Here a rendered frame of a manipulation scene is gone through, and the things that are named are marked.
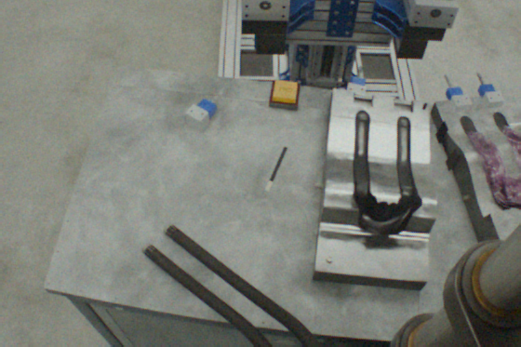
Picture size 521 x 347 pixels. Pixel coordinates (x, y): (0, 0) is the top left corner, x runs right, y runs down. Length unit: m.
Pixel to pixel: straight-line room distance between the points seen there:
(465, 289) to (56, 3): 2.95
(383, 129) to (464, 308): 0.95
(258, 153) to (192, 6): 1.69
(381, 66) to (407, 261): 1.36
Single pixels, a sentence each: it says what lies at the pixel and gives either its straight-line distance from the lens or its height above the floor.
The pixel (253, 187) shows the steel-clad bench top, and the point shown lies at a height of 0.80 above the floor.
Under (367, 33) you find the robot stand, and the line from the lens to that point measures 1.88.
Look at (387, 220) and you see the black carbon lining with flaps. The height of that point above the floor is 0.88.
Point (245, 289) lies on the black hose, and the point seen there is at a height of 0.89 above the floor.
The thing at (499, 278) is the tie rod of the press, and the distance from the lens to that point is 0.53.
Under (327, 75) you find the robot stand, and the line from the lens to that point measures 2.24.
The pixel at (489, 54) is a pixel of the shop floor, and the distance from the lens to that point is 3.10.
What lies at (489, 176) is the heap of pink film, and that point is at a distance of 1.46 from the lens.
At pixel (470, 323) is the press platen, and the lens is 0.56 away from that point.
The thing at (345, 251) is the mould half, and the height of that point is 0.86.
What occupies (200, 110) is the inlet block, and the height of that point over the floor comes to 0.85.
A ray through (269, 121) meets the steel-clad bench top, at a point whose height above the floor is 0.80.
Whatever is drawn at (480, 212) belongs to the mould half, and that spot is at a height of 0.87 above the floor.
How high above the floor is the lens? 2.03
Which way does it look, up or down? 56 degrees down
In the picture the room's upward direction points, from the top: 4 degrees clockwise
